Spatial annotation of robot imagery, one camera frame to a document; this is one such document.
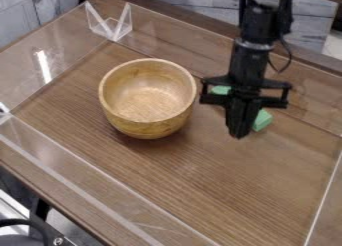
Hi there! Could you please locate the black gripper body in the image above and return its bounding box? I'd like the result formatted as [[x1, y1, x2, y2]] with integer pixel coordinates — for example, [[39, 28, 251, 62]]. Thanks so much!
[[199, 39, 292, 108]]

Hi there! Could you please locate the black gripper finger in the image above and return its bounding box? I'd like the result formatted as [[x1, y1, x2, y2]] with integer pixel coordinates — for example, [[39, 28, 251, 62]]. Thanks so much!
[[238, 101, 262, 138], [226, 101, 243, 137]]

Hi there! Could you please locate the green rectangular block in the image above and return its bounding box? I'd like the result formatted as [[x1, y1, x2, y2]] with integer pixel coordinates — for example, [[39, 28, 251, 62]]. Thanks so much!
[[211, 86, 274, 132]]

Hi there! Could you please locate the brown wooden bowl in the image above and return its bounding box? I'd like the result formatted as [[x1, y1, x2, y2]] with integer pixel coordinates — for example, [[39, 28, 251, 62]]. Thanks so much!
[[97, 58, 198, 139]]

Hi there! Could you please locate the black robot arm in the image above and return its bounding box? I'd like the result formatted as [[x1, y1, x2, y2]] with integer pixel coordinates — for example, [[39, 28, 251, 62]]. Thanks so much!
[[199, 0, 292, 139]]

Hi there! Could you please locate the black metal clamp base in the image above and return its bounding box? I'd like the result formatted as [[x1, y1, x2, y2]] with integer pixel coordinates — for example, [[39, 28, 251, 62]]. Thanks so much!
[[28, 199, 77, 246]]

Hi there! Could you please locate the clear acrylic corner bracket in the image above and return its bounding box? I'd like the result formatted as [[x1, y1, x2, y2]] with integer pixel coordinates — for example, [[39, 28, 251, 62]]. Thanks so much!
[[84, 2, 132, 42]]

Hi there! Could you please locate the clear acrylic tray wall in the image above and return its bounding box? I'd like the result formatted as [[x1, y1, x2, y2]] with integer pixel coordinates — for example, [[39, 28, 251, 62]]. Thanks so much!
[[0, 113, 219, 246]]

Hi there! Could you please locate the black cable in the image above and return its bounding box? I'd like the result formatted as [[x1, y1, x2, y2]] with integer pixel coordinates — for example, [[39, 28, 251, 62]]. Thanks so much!
[[0, 215, 45, 246]]

